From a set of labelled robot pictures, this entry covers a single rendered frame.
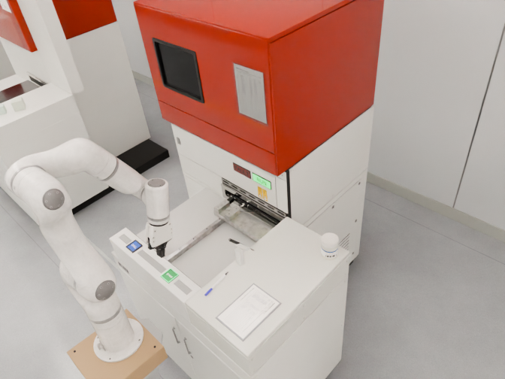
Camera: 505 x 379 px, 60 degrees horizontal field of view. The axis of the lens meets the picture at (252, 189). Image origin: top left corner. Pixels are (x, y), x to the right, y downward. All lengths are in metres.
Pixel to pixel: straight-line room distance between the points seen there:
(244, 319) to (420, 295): 1.58
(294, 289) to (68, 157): 0.96
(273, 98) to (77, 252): 0.85
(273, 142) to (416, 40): 1.55
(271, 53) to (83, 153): 0.70
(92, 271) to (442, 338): 2.06
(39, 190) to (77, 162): 0.15
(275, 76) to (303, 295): 0.83
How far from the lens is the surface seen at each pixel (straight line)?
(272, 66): 1.58
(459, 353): 2.86
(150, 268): 1.94
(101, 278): 1.49
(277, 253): 1.88
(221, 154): 2.16
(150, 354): 1.77
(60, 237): 1.41
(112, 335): 1.73
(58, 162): 1.36
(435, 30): 2.97
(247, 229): 2.10
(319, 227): 2.36
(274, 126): 1.69
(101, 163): 1.38
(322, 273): 1.80
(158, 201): 1.58
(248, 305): 1.72
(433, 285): 3.10
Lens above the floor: 2.37
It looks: 40 degrees down
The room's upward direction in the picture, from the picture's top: 7 degrees counter-clockwise
